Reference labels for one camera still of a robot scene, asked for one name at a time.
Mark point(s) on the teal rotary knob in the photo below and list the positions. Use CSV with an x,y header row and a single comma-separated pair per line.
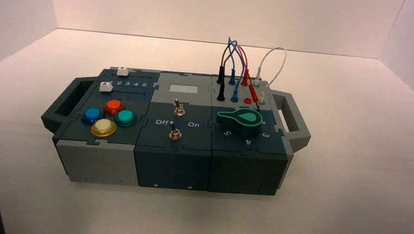
x,y
243,120

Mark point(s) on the grey and teal control box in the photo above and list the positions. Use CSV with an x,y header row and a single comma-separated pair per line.
x,y
172,158

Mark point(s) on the teal round push button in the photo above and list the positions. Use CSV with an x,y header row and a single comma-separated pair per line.
x,y
126,117

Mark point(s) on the orange round push button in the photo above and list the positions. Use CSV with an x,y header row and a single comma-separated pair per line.
x,y
114,106

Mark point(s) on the white slider knob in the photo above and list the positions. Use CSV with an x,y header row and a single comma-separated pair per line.
x,y
122,71
106,86

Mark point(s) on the yellow round push button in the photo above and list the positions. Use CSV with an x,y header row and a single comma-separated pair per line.
x,y
103,127

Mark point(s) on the blue round push button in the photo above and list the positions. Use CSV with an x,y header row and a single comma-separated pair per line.
x,y
92,114

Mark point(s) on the silver toggle switch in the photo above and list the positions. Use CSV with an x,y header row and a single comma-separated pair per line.
x,y
179,108
175,132

